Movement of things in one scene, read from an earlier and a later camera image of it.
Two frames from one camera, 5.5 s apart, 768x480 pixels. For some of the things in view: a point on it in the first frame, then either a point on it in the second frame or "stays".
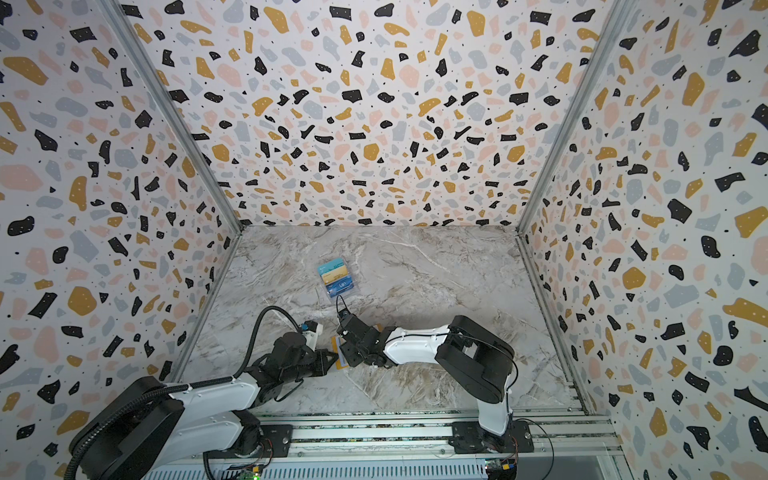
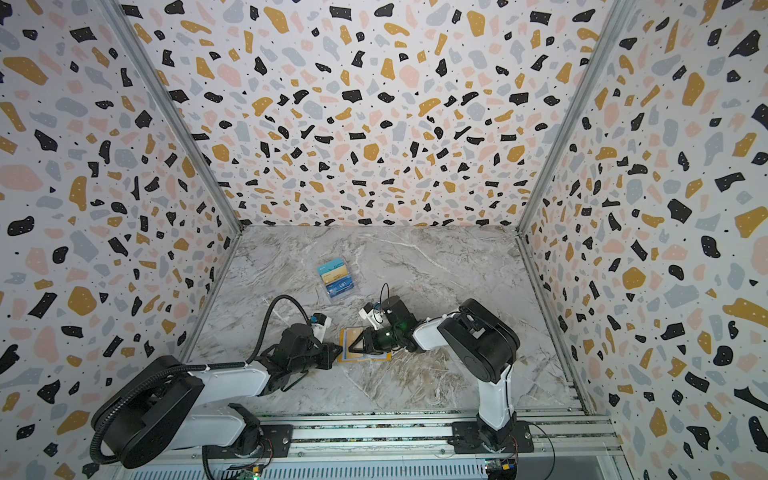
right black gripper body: [352, 334] → [372, 341]
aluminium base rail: [506, 437] stays
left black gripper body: [311, 365] stays
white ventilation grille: [432, 472] stays
